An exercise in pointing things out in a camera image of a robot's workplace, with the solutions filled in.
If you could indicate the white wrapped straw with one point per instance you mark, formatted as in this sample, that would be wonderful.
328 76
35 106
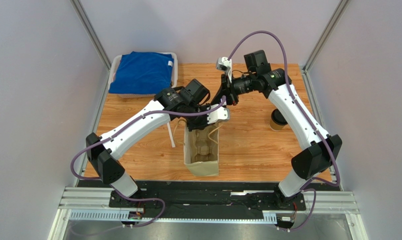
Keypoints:
171 136

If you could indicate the paper coffee cup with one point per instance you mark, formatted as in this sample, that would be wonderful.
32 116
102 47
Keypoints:
274 126

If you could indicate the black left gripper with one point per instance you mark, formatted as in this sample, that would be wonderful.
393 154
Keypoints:
192 127

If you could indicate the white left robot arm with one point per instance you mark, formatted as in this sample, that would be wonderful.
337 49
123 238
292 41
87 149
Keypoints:
104 151

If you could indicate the black plastic cup lid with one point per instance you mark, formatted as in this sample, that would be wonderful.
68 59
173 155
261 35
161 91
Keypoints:
278 118

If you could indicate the pulp cardboard cup carrier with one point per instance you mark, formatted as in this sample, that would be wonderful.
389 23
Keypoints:
203 145

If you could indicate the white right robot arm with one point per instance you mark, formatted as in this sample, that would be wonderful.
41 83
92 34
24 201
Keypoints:
319 149

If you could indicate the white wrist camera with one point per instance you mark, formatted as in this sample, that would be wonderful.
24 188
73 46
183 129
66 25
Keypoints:
222 114
225 65

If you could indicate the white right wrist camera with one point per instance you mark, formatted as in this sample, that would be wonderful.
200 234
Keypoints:
225 65

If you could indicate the blue folded cloth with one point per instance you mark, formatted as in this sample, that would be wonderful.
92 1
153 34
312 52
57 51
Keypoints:
142 73

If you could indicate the kraft paper takeout bag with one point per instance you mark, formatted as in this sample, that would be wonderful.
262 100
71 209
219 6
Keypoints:
199 169

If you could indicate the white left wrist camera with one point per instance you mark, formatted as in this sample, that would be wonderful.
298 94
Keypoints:
222 114

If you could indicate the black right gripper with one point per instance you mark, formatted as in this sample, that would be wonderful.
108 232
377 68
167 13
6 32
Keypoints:
228 91

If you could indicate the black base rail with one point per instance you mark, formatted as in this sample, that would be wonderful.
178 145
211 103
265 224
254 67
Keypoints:
218 200

